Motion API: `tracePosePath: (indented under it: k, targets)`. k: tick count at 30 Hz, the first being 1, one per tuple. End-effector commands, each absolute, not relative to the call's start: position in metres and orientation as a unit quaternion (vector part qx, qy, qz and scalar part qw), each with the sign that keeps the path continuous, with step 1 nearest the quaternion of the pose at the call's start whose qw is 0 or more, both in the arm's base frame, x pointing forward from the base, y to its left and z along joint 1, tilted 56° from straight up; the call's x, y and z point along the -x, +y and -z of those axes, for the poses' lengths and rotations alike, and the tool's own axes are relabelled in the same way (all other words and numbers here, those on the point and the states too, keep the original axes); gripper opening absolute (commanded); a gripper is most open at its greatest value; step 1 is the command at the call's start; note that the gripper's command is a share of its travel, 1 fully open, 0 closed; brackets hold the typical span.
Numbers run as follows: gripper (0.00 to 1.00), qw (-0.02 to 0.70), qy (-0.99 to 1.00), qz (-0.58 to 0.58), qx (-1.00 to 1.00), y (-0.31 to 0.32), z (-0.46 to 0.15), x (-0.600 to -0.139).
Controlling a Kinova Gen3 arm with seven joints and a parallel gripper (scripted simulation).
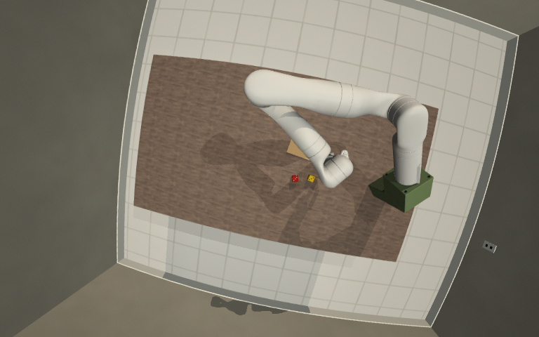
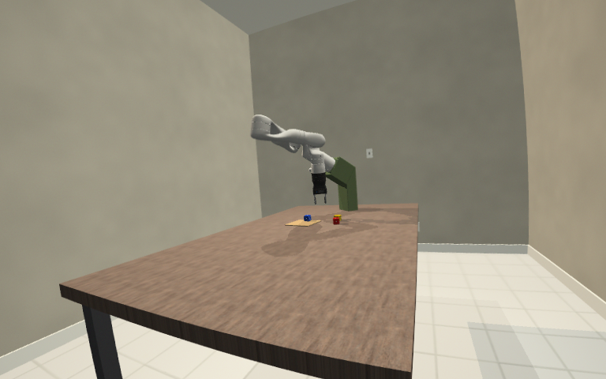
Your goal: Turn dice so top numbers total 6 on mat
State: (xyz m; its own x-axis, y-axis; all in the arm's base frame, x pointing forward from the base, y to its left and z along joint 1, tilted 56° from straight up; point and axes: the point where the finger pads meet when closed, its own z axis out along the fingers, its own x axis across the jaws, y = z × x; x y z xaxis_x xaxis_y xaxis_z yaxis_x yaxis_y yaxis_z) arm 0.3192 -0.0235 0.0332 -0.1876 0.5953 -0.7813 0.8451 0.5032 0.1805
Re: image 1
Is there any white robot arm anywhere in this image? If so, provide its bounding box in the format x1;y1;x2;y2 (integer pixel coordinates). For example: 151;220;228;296
244;70;428;188

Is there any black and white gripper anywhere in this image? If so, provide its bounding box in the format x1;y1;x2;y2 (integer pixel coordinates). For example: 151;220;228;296
327;150;349;159

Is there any tan flat mat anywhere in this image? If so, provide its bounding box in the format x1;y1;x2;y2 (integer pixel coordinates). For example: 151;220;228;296
287;140;309;160

